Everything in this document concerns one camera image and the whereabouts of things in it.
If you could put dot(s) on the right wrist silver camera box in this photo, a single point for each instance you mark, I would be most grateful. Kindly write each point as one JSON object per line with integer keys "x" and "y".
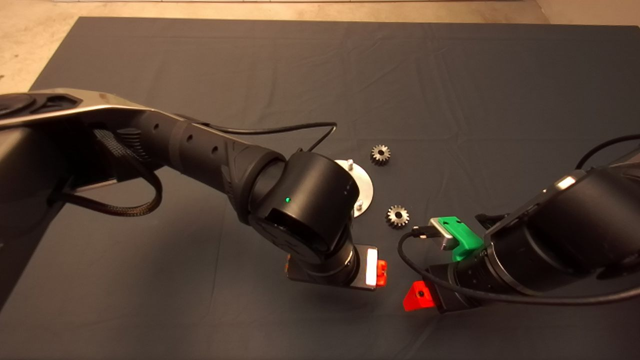
{"x": 442, "y": 234}

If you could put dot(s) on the round metal carrier plate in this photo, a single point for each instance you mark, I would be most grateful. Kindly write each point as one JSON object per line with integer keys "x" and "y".
{"x": 362, "y": 187}

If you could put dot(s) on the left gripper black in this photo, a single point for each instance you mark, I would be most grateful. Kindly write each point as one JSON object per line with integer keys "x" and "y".
{"x": 372, "y": 267}

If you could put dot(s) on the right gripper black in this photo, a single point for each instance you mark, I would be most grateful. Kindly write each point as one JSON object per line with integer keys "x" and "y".
{"x": 444, "y": 290}

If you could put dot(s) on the small steel planetary gear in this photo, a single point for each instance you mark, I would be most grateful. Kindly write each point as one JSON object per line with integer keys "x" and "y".
{"x": 380, "y": 154}
{"x": 398, "y": 216}

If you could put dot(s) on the right wrist green camera mount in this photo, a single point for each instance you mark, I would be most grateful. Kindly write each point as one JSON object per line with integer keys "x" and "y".
{"x": 465, "y": 237}

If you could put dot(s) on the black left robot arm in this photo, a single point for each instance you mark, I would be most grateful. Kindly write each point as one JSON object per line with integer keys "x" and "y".
{"x": 200, "y": 145}

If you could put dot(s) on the dark table cloth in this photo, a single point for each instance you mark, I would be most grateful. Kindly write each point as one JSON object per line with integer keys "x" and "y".
{"x": 250, "y": 60}

